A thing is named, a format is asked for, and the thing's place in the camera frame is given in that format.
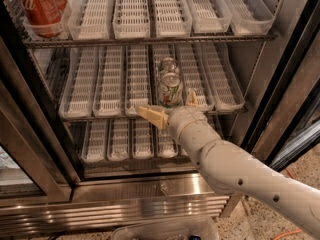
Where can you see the middle wire shelf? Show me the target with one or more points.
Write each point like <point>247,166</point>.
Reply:
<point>100,116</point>

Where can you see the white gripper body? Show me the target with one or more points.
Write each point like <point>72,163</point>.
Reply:
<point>184,120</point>

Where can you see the stainless steel display fridge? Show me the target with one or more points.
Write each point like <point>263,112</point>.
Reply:
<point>46,187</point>

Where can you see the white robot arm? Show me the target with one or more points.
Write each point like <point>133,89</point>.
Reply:
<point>227,168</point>

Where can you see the top wire shelf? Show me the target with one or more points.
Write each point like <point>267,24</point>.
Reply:
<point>226,38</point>

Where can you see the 7up can rear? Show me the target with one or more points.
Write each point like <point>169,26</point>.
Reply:
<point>168,65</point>

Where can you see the red coca-cola can front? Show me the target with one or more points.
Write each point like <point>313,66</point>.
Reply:
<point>41,12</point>

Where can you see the wire shelf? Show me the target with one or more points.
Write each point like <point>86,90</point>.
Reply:
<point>100,116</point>
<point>226,38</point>

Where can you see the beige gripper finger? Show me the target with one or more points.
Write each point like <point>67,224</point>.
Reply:
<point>155,115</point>
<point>192,99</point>

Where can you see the open fridge door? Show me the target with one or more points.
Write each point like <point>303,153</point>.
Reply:
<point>280,82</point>

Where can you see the green white 7up can front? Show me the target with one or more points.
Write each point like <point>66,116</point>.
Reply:
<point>170,90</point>

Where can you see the clear plastic bin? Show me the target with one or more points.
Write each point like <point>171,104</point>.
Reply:
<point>182,228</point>

